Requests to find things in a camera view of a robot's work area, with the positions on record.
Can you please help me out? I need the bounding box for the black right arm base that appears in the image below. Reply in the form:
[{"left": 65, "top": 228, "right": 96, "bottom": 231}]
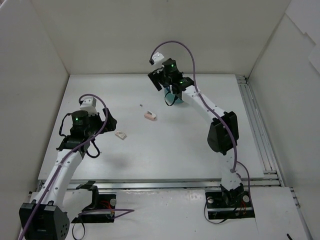
[{"left": 204, "top": 191, "right": 256, "bottom": 224}]

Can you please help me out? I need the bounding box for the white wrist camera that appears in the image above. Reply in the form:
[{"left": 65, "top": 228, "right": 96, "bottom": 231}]
[
  {"left": 149, "top": 52, "right": 165, "bottom": 66},
  {"left": 79, "top": 97, "right": 98, "bottom": 116}
]

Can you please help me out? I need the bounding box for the aluminium rail frame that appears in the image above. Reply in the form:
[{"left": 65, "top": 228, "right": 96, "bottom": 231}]
[{"left": 38, "top": 74, "right": 297, "bottom": 207}]

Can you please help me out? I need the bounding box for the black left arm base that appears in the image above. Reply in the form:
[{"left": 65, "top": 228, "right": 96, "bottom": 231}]
[{"left": 71, "top": 183, "right": 117, "bottom": 224}]

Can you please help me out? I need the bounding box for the white staples box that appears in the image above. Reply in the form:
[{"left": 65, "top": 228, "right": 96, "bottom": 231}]
[{"left": 114, "top": 130, "right": 127, "bottom": 140}]

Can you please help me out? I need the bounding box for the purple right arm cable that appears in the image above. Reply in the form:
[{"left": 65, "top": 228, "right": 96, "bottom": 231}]
[{"left": 150, "top": 41, "right": 252, "bottom": 201}]

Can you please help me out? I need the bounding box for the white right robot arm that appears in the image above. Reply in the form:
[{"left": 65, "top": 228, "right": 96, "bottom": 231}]
[{"left": 147, "top": 58, "right": 245, "bottom": 207}]

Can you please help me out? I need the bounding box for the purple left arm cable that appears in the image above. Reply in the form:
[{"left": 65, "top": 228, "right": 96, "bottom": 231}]
[{"left": 18, "top": 93, "right": 135, "bottom": 240}]

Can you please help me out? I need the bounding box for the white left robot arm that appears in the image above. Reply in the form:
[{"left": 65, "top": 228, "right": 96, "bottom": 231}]
[{"left": 19, "top": 107, "right": 117, "bottom": 240}]

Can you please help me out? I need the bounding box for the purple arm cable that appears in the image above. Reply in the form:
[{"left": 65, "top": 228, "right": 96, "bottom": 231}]
[
  {"left": 18, "top": 93, "right": 135, "bottom": 240},
  {"left": 150, "top": 41, "right": 252, "bottom": 201}
]

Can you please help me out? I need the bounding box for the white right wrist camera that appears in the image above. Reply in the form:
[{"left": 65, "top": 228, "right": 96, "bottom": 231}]
[{"left": 149, "top": 52, "right": 165, "bottom": 66}]

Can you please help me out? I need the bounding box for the teal round desk organizer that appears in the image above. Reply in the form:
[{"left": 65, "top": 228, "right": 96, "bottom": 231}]
[{"left": 164, "top": 91, "right": 184, "bottom": 107}]

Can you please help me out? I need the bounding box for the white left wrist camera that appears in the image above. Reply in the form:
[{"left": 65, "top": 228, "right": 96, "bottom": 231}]
[{"left": 79, "top": 97, "right": 98, "bottom": 116}]

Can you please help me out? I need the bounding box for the pink white mini stapler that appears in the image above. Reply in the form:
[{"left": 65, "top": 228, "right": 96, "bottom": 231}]
[{"left": 144, "top": 110, "right": 157, "bottom": 121}]

